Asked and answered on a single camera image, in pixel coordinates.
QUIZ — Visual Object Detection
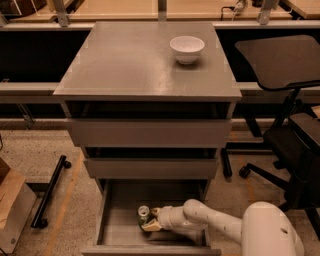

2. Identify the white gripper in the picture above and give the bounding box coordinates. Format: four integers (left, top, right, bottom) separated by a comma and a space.
141, 206, 174, 232

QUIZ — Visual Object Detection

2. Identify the green soda can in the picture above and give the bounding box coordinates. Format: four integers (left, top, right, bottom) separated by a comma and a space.
137, 205, 151, 226

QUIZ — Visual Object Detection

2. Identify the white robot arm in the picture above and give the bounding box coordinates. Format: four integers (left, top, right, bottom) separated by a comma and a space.
137, 199, 305, 256

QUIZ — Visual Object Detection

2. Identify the grey open bottom drawer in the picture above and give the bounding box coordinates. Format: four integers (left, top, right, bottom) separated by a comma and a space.
82, 179, 221, 256

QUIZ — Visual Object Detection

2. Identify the grey middle drawer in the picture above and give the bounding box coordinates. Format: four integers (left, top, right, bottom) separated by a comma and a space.
84, 147, 218, 179

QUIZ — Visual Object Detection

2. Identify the grey drawer cabinet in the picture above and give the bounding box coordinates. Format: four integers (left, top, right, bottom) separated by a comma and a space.
54, 22, 241, 197

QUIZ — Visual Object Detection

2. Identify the grey top drawer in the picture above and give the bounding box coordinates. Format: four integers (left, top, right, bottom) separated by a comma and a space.
65, 101, 234, 149

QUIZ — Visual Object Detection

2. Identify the black table leg right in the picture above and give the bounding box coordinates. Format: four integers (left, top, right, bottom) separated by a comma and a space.
221, 148, 232, 177

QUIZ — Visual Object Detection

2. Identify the black table leg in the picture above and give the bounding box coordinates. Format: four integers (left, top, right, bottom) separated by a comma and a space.
221, 148, 232, 177
28, 155, 72, 229

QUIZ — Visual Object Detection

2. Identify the black table leg left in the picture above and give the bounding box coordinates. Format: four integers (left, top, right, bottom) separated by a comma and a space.
28, 155, 72, 229

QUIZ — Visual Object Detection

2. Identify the wooden box on floor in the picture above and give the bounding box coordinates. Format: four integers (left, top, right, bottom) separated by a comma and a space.
0, 158, 36, 255

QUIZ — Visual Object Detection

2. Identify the white ceramic bowl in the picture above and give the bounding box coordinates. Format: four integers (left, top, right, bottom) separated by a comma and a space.
169, 36, 205, 65

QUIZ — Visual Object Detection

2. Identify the black office chair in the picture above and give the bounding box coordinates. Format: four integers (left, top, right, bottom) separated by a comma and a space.
235, 35, 320, 237

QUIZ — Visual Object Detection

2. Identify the white power adapter with cable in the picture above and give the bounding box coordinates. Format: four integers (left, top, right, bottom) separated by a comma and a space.
220, 0, 247, 20

